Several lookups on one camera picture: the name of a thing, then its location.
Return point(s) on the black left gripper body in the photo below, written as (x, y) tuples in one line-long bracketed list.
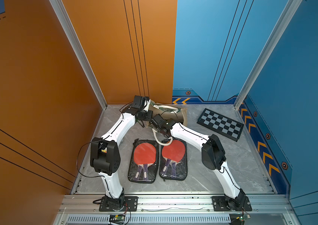
[(146, 116)]

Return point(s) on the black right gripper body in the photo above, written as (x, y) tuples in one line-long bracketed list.
[(160, 130)]

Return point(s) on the green jute canvas bag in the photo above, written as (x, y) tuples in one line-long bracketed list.
[(179, 114)]

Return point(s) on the ping pong paddle case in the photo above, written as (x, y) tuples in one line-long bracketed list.
[(173, 161), (144, 162)]

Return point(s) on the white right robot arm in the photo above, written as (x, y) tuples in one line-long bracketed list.
[(213, 156)]

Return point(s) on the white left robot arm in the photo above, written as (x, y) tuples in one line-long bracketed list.
[(104, 151)]

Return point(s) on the black grey chessboard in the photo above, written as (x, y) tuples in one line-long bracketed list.
[(221, 124)]

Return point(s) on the left green circuit board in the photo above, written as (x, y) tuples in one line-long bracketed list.
[(117, 219)]

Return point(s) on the green circuit board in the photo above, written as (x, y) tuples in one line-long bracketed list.
[(239, 219), (117, 219)]

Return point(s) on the right green circuit board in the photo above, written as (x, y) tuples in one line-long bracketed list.
[(239, 219)]

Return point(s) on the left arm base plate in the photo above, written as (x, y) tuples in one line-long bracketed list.
[(122, 204)]

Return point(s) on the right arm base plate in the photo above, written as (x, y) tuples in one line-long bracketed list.
[(225, 204)]

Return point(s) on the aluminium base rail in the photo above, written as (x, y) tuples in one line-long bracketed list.
[(173, 208)]

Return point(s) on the aluminium corner post left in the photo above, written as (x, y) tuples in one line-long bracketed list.
[(68, 28)]

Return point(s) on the aluminium corner post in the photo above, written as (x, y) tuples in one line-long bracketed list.
[(286, 16), (68, 28)]

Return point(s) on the aluminium corner post right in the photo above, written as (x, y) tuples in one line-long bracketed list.
[(286, 16)]

